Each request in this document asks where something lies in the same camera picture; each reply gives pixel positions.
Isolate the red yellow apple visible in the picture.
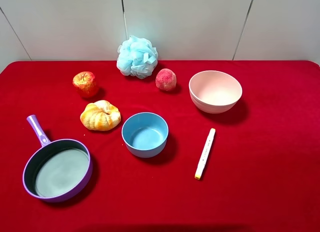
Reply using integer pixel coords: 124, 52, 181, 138
72, 71, 99, 99

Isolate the blue bowl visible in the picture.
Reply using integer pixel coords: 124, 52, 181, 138
121, 112, 169, 159

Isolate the red peach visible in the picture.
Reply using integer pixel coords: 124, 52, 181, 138
155, 68, 177, 92

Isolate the pink bowl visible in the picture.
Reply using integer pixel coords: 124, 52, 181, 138
188, 70, 243, 114

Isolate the orange croissant bread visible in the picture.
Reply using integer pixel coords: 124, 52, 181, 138
80, 100, 121, 131

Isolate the light blue bath loofah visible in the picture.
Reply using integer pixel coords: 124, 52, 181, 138
116, 35, 159, 79

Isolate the white yellow marker pen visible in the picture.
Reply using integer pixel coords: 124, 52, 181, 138
194, 128, 216, 180

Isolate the purple frying pan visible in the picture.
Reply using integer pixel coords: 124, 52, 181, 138
22, 115, 93, 203

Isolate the red velvet tablecloth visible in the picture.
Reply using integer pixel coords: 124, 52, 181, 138
0, 61, 320, 232

